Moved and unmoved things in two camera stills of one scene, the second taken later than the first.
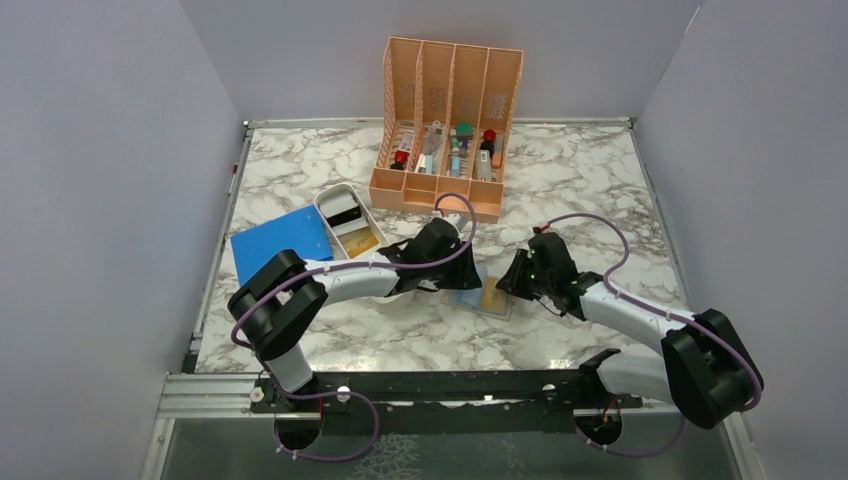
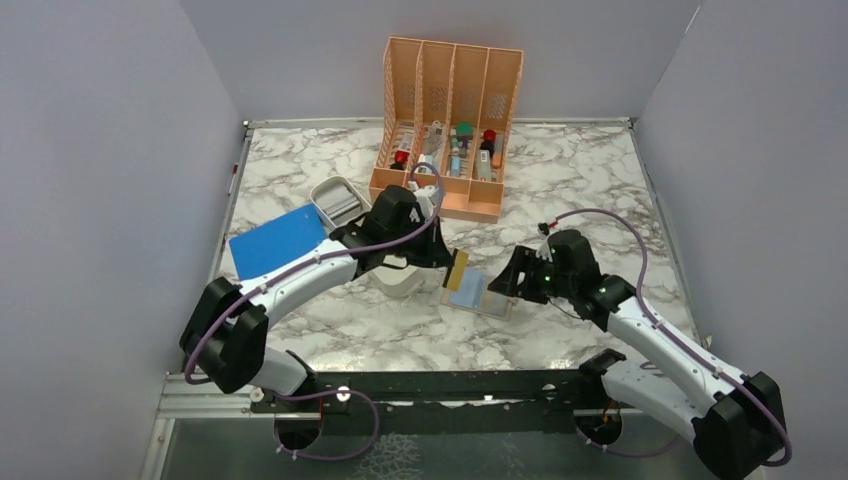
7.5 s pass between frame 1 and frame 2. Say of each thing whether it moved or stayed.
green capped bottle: stayed
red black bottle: stayed
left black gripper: moved
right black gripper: stayed
